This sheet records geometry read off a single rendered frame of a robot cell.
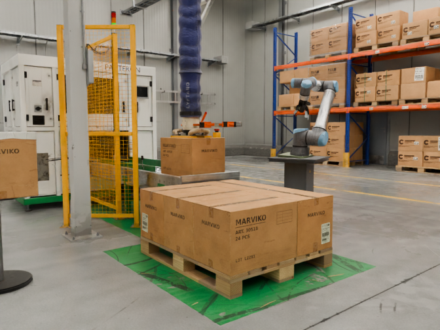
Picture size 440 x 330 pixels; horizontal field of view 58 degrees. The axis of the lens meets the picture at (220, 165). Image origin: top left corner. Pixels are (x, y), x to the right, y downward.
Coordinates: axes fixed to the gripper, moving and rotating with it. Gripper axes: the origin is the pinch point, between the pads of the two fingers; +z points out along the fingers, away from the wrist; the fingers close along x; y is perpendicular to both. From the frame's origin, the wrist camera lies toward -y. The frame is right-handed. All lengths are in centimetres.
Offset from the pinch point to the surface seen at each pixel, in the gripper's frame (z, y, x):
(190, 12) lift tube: -72, 18, -128
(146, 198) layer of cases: 34, 154, -46
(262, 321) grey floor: 13, 192, 96
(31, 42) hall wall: 208, -181, -925
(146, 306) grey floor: 26, 223, 35
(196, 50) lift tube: -41, 27, -113
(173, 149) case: 45, 77, -95
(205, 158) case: 42, 69, -57
